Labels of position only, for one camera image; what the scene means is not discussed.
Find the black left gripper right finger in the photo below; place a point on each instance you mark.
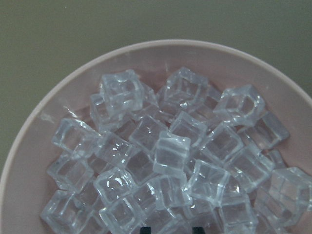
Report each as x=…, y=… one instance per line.
x=198, y=230

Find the pink bowl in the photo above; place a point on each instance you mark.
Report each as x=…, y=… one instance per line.
x=25, y=187

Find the pile of clear ice cubes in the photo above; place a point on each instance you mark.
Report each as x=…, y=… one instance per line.
x=236, y=179

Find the clear ice cube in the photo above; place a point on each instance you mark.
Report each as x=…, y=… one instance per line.
x=171, y=155

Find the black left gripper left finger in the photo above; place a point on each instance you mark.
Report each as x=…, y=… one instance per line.
x=145, y=230

